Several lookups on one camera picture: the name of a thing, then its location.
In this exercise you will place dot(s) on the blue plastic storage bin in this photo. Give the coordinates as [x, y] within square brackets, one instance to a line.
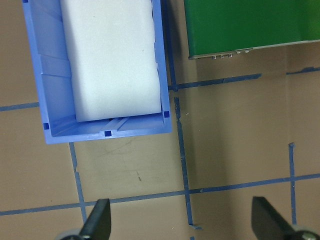
[50, 75]

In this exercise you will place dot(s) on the white foam pad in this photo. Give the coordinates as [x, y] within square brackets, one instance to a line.
[112, 62]

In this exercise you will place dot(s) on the green conveyor belt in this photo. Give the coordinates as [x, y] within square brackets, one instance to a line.
[250, 25]

